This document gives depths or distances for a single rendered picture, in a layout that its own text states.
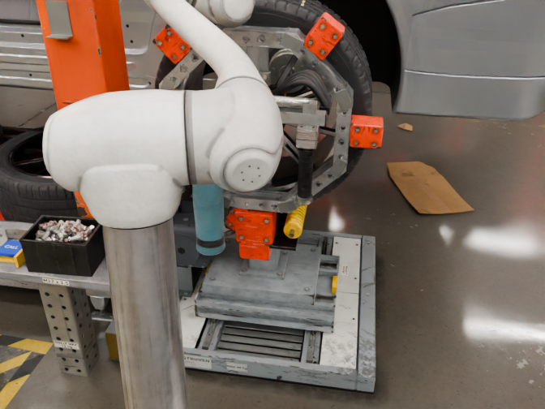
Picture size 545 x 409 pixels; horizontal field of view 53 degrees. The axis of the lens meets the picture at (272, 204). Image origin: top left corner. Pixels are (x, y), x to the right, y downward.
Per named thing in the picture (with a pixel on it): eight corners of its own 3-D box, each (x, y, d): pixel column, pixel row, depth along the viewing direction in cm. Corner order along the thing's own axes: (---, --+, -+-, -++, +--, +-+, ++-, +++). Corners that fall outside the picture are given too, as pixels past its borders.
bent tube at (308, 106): (322, 88, 146) (324, 49, 140) (315, 114, 129) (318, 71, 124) (257, 84, 148) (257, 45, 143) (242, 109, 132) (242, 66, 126)
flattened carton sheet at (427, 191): (431, 165, 327) (431, 160, 325) (474, 212, 280) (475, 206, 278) (383, 167, 322) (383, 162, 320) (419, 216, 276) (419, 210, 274)
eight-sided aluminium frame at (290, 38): (343, 208, 170) (359, 30, 142) (342, 219, 164) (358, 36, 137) (175, 192, 177) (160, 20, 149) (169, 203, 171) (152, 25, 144)
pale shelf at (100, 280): (143, 259, 172) (142, 251, 171) (122, 293, 158) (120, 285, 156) (17, 245, 178) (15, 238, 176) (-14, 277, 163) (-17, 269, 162)
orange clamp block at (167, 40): (199, 41, 152) (176, 17, 149) (191, 49, 145) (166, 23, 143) (183, 58, 155) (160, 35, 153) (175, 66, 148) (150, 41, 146)
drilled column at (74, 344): (100, 355, 193) (80, 259, 172) (87, 376, 185) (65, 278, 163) (74, 351, 195) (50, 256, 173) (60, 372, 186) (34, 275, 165)
